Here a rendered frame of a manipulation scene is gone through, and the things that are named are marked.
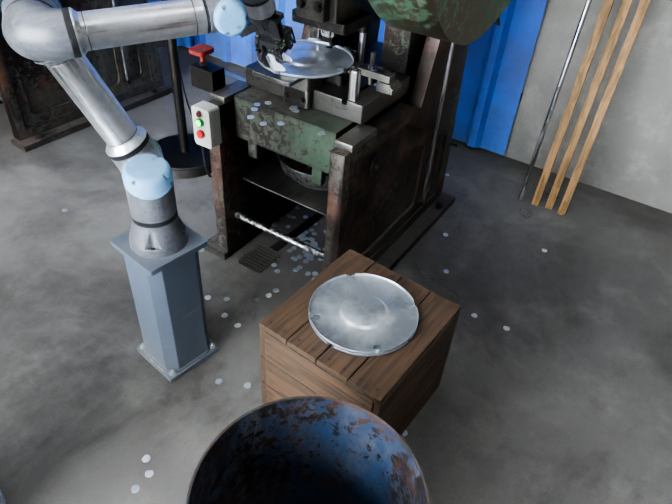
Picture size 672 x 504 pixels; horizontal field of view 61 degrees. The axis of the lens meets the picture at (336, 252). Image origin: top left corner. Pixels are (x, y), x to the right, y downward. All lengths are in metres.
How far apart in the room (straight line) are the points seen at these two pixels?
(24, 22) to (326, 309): 0.92
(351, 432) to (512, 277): 1.24
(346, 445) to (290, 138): 0.96
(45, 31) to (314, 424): 0.95
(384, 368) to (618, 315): 1.14
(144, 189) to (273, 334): 0.48
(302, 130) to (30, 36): 0.79
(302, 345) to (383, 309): 0.24
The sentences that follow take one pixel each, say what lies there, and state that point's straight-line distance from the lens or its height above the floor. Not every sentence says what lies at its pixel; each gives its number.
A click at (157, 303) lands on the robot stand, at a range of 1.64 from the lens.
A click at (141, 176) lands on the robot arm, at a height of 0.67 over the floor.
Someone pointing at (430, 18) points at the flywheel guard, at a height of 1.04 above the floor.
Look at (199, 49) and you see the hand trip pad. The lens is 1.94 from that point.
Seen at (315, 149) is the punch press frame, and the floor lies 0.57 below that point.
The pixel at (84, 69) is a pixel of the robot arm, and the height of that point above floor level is 0.89.
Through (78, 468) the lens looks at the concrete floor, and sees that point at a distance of 1.75.
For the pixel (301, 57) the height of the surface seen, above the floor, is 0.79.
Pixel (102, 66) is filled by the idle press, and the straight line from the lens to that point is 3.29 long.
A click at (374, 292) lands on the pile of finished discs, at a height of 0.36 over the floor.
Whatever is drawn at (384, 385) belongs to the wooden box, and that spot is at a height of 0.35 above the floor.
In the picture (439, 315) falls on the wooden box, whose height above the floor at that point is 0.35.
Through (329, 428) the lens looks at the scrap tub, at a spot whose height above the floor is 0.39.
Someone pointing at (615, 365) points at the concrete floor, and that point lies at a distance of 2.14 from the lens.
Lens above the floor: 1.44
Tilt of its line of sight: 40 degrees down
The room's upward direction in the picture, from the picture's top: 4 degrees clockwise
